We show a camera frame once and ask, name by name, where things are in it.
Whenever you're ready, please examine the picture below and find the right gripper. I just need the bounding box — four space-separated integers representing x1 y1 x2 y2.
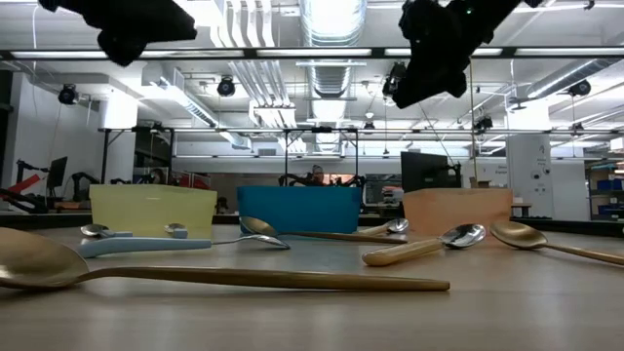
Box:
392 0 484 109

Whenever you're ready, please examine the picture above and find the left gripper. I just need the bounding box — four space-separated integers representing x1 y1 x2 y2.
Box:
37 0 199 68

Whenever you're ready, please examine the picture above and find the tan-handled silver spoon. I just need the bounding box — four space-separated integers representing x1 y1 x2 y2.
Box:
357 217 410 238
361 223 488 267

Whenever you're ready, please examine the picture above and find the blue-handled silver spoon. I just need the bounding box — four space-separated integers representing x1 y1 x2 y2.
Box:
163 222 190 241
76 233 293 259
80 223 134 240

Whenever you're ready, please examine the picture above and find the slim gold spoon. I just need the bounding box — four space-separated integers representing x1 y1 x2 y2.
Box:
488 220 624 267
239 215 410 246
0 226 450 293

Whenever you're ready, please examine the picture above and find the black ceiling spotlight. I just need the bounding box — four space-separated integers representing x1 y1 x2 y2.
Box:
57 83 80 106
381 61 409 98
567 78 593 98
215 75 237 98

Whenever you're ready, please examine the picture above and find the black computer monitor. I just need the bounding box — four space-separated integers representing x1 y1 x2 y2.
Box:
400 150 463 194

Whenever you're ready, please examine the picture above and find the black crossbar with light strips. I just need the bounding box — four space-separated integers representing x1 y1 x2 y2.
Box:
0 46 624 61

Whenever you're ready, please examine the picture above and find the orange translucent plastic bin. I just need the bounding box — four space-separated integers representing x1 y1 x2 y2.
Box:
403 188 514 239

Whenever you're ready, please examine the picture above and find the white pillar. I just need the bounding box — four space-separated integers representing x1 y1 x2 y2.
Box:
505 134 556 219

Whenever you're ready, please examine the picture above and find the blue plastic bin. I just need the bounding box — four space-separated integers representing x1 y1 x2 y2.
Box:
237 185 364 235

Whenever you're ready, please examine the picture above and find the small black monitor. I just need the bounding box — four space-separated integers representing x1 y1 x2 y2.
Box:
46 155 69 192

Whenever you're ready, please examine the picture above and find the yellow translucent plastic bin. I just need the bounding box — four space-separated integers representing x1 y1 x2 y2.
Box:
89 183 218 240

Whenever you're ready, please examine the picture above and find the wide ribbed silver duct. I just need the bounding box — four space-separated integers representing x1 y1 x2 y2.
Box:
297 0 369 153

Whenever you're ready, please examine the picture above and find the white rectangular air duct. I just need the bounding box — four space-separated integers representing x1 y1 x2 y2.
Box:
140 62 253 150

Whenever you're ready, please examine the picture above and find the background black metal frame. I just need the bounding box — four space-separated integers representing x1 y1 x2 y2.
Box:
98 125 361 189

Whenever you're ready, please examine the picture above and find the slim silver ceiling duct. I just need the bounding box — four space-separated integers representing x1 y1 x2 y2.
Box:
526 58 624 101

